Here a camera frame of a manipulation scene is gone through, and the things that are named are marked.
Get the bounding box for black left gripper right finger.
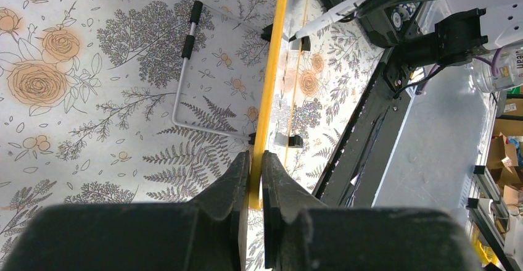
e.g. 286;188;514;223
261;151;482;270

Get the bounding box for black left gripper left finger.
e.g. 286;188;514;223
4;152;250;270

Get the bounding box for yellow framed whiteboard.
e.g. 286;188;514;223
171;0;311;211

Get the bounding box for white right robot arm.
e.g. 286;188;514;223
393;0;522;69

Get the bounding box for floral table mat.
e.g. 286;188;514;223
0;0;385;271

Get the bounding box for cardboard boxes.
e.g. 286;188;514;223
487;94;522;209

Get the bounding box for clear plastic bottle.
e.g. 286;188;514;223
468;44;522;93

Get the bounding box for black mounting base plate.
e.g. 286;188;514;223
313;49;411;207

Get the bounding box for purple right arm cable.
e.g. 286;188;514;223
416;46;509;96

